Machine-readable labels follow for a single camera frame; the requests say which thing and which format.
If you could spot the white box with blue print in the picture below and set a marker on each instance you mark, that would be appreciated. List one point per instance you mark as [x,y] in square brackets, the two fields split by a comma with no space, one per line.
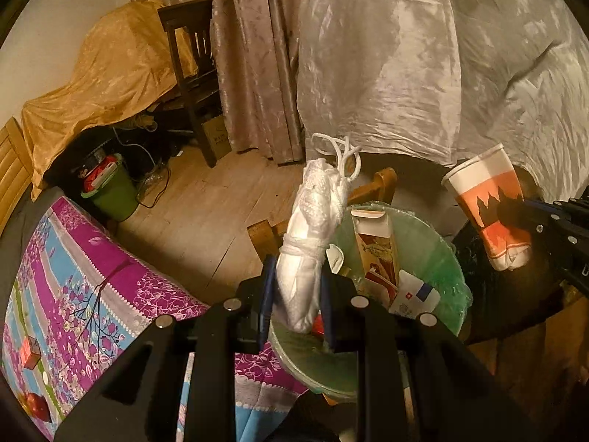
[409,297]

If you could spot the wooden headboard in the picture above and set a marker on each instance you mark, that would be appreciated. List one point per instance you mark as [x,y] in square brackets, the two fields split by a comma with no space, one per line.
[14,165]

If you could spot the red apple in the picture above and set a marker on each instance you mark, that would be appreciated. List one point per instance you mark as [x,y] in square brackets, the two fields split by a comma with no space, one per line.
[37,406]

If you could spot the pink red box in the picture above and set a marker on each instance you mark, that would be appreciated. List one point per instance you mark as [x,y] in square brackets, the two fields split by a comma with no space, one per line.
[30,352]

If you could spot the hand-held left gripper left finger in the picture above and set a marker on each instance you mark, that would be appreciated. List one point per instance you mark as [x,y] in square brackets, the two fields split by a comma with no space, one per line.
[267,294]

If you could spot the dark wooden chair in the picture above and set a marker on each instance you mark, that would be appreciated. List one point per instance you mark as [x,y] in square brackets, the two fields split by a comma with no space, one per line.
[198,99]

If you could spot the bin with green bag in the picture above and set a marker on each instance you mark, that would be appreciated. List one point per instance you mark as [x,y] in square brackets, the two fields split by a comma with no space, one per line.
[437,258]

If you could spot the cardboard box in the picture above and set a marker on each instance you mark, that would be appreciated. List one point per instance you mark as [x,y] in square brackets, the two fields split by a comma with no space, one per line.
[218,138]

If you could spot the small green bin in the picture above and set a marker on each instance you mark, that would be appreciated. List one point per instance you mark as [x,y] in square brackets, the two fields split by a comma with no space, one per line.
[112,195]

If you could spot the red packet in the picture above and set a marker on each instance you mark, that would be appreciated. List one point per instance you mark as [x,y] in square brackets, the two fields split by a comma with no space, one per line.
[99,170]

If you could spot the dark grey bed sheet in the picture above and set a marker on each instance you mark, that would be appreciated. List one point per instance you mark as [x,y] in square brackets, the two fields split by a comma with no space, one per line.
[27,221]

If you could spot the white satin cloth cover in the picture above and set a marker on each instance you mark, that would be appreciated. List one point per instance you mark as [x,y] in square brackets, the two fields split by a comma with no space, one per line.
[391,55]

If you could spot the white paper scrap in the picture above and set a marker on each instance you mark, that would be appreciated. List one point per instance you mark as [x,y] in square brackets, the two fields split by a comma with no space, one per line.
[336,258]

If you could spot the yellow cloth cover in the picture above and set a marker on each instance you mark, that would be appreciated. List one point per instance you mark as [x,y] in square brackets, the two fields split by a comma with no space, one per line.
[106,64]

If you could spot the floral striped blanket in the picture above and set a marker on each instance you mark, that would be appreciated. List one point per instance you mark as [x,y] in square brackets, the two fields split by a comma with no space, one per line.
[92,285]

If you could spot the orange white paper cup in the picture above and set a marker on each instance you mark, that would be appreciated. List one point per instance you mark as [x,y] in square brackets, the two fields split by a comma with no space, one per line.
[478,184]

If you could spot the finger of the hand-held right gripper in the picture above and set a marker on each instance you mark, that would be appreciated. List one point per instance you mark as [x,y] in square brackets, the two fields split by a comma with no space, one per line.
[570,253]
[543,214]

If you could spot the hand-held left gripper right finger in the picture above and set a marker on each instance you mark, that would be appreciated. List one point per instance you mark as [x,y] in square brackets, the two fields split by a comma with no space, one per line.
[327,304]

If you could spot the beige patterned curtain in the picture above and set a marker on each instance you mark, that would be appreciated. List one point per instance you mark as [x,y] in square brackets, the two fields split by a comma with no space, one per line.
[257,55]

